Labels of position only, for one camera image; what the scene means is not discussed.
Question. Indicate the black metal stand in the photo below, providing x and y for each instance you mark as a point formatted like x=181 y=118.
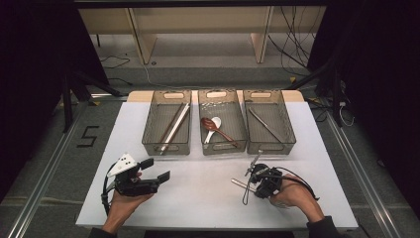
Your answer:
x=336 y=99

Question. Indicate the light wooden desk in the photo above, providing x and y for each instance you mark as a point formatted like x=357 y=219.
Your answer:
x=142 y=43

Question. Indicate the long aluminium floor rail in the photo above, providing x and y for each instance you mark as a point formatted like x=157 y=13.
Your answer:
x=38 y=195
x=375 y=198

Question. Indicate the person's left hand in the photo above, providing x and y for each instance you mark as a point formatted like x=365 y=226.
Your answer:
x=124 y=208

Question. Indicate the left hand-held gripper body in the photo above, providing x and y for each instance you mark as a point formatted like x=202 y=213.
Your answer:
x=135 y=186

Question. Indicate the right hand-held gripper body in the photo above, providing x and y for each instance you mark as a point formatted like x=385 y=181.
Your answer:
x=269 y=178

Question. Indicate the black curtain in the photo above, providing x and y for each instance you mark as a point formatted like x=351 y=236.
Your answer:
x=379 y=66
x=33 y=66

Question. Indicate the brown wooden spoon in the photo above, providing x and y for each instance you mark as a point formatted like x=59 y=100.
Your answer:
x=208 y=124

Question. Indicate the white table cover sheet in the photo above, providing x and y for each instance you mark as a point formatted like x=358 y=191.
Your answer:
x=198 y=185

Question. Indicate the black tripod stand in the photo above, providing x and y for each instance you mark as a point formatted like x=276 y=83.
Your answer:
x=67 y=105

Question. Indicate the black frame bar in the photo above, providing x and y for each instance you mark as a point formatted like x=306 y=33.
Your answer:
x=198 y=3

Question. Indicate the silver metal utensil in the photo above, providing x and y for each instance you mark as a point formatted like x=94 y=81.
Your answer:
x=239 y=183
x=264 y=124

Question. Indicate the white ceramic spoon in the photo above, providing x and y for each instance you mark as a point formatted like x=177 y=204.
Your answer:
x=217 y=121

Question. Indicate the person's right hand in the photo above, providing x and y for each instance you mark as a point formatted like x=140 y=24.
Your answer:
x=297 y=196

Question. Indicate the short aluminium rail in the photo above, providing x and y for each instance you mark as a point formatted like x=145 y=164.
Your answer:
x=109 y=96

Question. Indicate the grey transparent plastic bin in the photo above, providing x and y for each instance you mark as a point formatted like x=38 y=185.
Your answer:
x=157 y=125
x=277 y=115
x=231 y=115

